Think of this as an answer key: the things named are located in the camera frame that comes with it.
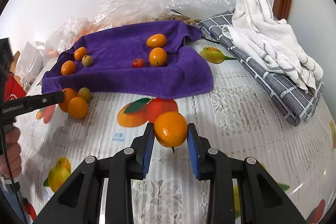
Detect small orange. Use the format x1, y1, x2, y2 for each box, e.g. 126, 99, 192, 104
154, 111, 188, 148
149, 47, 168, 67
60, 60, 76, 76
68, 97, 89, 119
58, 88, 78, 112
146, 34, 167, 48
74, 47, 88, 61

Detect pile of brown longans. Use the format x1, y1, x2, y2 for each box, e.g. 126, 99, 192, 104
157, 9, 202, 28

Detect blue denim trousers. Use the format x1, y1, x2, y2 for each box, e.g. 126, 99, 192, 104
0, 179, 27, 224

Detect fruit print tablecloth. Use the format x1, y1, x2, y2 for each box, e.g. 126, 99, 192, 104
16, 38, 336, 224

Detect grey checked cloth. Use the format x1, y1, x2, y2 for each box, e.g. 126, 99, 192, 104
198, 10, 324, 127

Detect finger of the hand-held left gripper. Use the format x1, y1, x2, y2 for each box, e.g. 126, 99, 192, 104
25, 90, 66, 113

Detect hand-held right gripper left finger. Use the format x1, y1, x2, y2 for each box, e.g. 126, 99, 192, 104
34, 123, 155, 224

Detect crinkled clear plastic bag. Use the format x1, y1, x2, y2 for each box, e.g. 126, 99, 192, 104
94, 0, 235, 30

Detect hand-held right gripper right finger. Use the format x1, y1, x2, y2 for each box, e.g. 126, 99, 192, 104
187, 123, 306, 224

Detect clear plastic bag of oranges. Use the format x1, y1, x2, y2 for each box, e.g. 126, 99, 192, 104
43, 17, 97, 56

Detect red paper bag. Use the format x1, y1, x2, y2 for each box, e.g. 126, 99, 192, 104
0, 73, 27, 102

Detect purple towel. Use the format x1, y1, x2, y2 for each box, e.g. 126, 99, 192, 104
41, 21, 214, 100

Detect person's left hand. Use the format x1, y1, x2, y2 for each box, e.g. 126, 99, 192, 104
0, 128, 23, 180

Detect white striped towel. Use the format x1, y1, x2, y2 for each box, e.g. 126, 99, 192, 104
222, 0, 324, 90

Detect white plastic bag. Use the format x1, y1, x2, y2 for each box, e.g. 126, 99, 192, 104
14, 42, 45, 85

